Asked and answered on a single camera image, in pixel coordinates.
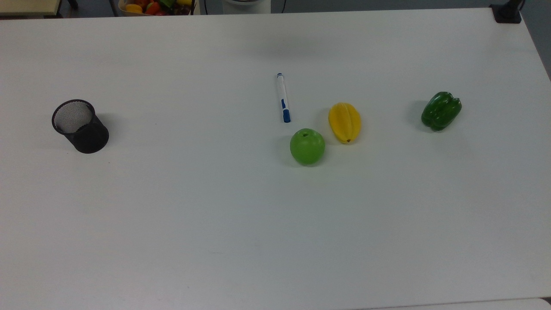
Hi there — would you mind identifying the white marker pen blue cap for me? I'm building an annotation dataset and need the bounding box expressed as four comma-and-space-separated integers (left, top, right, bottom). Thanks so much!
276, 73, 292, 123

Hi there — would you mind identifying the black mesh pen holder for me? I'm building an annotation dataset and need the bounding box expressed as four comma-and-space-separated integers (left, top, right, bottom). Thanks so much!
52, 99, 109, 154

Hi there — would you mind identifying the green toy apple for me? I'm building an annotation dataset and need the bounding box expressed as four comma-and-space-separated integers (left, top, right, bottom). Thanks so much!
290, 128, 326, 165

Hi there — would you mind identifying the yellow toy starfruit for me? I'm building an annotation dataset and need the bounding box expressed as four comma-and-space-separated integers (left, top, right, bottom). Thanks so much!
328, 102, 362, 144

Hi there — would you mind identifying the green toy bell pepper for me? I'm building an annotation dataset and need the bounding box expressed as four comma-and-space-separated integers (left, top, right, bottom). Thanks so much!
421, 91, 462, 132

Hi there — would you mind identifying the bin of toy fruit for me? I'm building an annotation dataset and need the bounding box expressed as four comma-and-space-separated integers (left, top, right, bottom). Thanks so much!
118, 0, 197, 17

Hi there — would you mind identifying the light wooden furniture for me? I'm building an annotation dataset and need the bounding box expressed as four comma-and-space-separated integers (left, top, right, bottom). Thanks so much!
0, 0, 62, 18

